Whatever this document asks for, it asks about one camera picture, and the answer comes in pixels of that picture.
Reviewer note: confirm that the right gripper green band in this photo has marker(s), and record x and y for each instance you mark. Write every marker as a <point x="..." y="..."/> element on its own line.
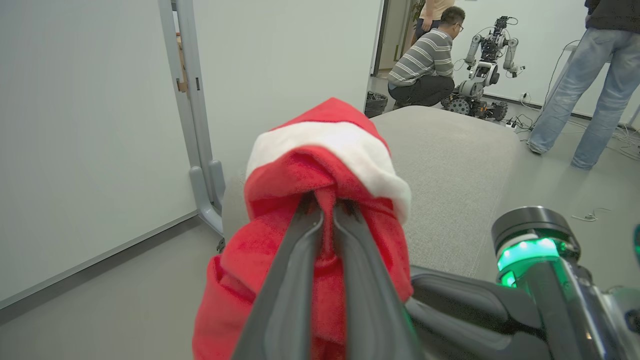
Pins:
<point x="555" y="300"/>

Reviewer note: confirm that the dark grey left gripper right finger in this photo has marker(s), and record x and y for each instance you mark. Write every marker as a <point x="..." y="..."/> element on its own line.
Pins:
<point x="370" y="310"/>

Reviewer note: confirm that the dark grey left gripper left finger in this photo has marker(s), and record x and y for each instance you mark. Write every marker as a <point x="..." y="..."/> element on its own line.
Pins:
<point x="285" y="300"/>

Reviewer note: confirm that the red and white fleece garment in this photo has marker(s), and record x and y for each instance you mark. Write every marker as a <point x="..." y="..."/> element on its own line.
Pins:
<point x="320" y="165"/>

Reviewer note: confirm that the grey fabric sofa seat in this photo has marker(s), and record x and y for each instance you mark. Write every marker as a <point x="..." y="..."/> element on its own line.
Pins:
<point x="450" y="175"/>

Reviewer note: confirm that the black caster wheel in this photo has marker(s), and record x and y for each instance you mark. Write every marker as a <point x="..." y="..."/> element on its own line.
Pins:
<point x="220" y="245"/>

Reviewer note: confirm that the white power strip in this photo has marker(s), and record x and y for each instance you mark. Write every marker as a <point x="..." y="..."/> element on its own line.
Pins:
<point x="511" y="125"/>

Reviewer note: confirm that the black waste bin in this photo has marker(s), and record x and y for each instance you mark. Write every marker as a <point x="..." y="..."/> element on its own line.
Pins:
<point x="375" y="104"/>

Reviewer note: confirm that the white partition board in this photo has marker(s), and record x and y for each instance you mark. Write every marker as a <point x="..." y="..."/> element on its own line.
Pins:
<point x="280" y="60"/>
<point x="85" y="140"/>

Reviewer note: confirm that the grey wheeled background robot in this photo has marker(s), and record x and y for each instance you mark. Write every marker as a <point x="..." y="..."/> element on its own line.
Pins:
<point x="482" y="75"/>

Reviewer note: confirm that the crouching man in striped shirt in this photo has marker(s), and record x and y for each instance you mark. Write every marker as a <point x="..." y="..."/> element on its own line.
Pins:
<point x="425" y="65"/>

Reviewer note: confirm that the person in blue jeans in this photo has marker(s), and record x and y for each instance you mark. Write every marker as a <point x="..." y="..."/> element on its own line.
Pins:
<point x="590" y="75"/>

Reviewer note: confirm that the person in beige shirt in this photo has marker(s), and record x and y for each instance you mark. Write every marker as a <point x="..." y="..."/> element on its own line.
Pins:
<point x="435" y="12"/>

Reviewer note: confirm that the grey partition stand frame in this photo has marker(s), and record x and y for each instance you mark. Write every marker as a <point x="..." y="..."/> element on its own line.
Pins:
<point x="192" y="125"/>

